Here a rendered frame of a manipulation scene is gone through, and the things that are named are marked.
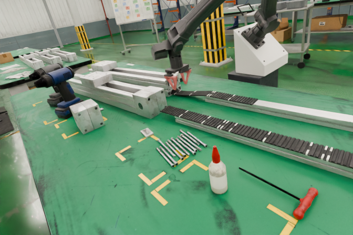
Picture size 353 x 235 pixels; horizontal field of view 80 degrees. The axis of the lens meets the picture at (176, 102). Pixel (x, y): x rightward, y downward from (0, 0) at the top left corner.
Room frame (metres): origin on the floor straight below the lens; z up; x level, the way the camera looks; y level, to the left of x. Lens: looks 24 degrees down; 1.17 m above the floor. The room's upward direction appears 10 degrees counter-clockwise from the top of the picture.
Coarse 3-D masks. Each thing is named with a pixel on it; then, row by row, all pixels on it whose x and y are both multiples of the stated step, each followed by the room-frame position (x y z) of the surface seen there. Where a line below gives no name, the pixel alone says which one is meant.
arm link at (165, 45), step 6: (162, 42) 0.92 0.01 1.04; (168, 42) 0.92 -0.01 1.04; (180, 42) 0.86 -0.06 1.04; (156, 48) 0.90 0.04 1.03; (162, 48) 0.90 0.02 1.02; (168, 48) 0.90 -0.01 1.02; (174, 48) 0.88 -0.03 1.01; (180, 48) 0.88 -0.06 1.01; (156, 54) 0.90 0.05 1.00; (162, 54) 0.91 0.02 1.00
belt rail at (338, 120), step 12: (240, 108) 0.70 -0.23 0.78; (252, 108) 0.67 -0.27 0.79; (264, 108) 0.64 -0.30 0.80; (276, 108) 0.61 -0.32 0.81; (288, 108) 0.59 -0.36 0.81; (300, 108) 0.58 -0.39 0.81; (300, 120) 0.55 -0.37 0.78; (312, 120) 0.53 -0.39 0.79; (324, 120) 0.51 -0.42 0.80; (336, 120) 0.49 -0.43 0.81; (348, 120) 0.47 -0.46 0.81
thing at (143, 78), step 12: (108, 72) 1.33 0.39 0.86; (120, 72) 1.26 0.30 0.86; (132, 72) 1.26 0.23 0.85; (144, 72) 1.17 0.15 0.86; (156, 72) 1.12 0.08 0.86; (144, 84) 1.07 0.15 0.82; (156, 84) 1.00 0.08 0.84; (168, 84) 0.97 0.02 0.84; (180, 84) 1.01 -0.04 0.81; (168, 96) 0.95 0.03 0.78
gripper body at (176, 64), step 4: (176, 56) 0.93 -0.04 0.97; (180, 56) 0.94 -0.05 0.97; (172, 60) 0.93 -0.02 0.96; (176, 60) 0.92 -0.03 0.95; (180, 60) 0.93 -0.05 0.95; (172, 64) 0.93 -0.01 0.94; (176, 64) 0.92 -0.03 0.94; (180, 64) 0.93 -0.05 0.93; (184, 64) 0.97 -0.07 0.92; (188, 64) 0.96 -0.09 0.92; (168, 68) 0.95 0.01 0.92; (172, 68) 0.93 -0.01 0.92; (176, 68) 0.92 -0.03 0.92; (180, 68) 0.92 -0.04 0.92; (172, 72) 0.90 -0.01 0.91
